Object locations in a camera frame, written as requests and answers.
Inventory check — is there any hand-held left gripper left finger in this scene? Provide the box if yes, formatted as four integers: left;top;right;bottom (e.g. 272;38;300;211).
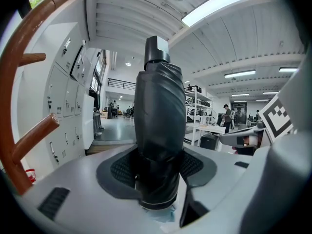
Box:
96;151;142;201

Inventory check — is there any long ceiling light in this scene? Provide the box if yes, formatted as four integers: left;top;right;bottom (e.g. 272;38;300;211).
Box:
181;0;253;28
223;69;257;79

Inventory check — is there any black box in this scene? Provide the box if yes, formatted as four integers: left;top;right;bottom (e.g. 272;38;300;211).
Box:
199;134;219;151

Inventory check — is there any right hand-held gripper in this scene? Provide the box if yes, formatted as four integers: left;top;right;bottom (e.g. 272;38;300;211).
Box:
218;93;294;156

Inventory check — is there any brown wooden coat rack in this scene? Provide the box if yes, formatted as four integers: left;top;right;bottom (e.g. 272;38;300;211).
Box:
0;0;135;196

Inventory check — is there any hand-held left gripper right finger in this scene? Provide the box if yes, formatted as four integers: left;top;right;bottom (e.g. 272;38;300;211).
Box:
179;151;217;228

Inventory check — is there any white table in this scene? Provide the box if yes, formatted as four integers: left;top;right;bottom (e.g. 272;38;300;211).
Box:
192;122;227;148

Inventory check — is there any low white cabinet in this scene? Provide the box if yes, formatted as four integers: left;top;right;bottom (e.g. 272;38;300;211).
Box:
82;94;96;151

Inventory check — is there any black umbrella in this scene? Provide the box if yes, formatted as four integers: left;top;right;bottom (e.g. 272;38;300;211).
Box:
134;35;186;223

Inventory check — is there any metal storage shelf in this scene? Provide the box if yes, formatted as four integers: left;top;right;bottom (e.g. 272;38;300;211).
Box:
183;86;215;132

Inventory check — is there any white metal locker cabinet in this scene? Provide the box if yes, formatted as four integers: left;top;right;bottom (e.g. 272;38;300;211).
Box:
43;21;96;166

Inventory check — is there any black balcony railing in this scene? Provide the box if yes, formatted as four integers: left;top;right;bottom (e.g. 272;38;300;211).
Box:
107;78;137;92

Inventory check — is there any red lantern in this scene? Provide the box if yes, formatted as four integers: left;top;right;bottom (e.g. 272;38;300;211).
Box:
25;168;38;184

